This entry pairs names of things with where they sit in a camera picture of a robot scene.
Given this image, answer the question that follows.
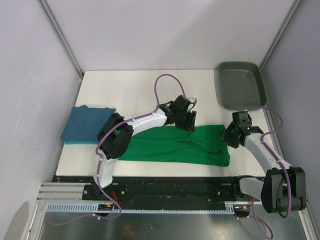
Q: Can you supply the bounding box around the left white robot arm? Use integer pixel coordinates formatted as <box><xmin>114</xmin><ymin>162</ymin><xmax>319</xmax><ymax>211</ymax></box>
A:
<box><xmin>93</xmin><ymin>95</ymin><xmax>197</xmax><ymax>200</ymax></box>

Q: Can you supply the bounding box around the left aluminium frame post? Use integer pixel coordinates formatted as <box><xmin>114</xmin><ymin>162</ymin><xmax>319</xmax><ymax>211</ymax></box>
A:
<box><xmin>37</xmin><ymin>0</ymin><xmax>84</xmax><ymax>79</ymax></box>

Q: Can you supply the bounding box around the folded blue t shirt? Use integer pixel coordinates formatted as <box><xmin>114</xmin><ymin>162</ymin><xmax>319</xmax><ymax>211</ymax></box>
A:
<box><xmin>60</xmin><ymin>105</ymin><xmax>116</xmax><ymax>145</ymax></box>

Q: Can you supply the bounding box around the right aluminium frame post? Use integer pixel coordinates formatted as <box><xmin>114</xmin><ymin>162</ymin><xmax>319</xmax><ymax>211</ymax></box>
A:
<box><xmin>259</xmin><ymin>0</ymin><xmax>305</xmax><ymax>72</ymax></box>

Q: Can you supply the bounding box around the grey slotted cable duct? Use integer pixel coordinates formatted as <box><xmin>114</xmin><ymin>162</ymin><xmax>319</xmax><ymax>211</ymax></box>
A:
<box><xmin>46</xmin><ymin>201</ymin><xmax>249</xmax><ymax>214</ymax></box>

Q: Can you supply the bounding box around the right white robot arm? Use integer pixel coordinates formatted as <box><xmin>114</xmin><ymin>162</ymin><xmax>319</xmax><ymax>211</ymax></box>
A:
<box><xmin>221</xmin><ymin>111</ymin><xmax>307</xmax><ymax>218</ymax></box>

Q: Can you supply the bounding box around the grey plastic tray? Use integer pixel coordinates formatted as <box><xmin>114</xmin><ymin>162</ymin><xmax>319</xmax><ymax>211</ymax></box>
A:
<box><xmin>214</xmin><ymin>61</ymin><xmax>267</xmax><ymax>111</ymax></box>

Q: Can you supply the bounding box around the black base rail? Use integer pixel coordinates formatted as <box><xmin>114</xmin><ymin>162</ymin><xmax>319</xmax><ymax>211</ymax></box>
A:
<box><xmin>82</xmin><ymin>176</ymin><xmax>261</xmax><ymax>205</ymax></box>

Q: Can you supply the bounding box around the green t shirt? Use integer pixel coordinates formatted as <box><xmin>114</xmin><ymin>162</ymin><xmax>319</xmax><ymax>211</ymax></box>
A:
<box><xmin>119</xmin><ymin>124</ymin><xmax>230</xmax><ymax>167</ymax></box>

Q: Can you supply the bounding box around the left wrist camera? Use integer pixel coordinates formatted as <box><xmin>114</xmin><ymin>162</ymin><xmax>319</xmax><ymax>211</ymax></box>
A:
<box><xmin>187</xmin><ymin>97</ymin><xmax>197</xmax><ymax>112</ymax></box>

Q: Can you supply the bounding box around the aluminium frame post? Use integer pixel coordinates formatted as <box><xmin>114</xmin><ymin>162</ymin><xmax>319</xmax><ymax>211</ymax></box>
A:
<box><xmin>259</xmin><ymin>0</ymin><xmax>305</xmax><ymax>72</ymax></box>
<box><xmin>37</xmin><ymin>0</ymin><xmax>84</xmax><ymax>79</ymax></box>

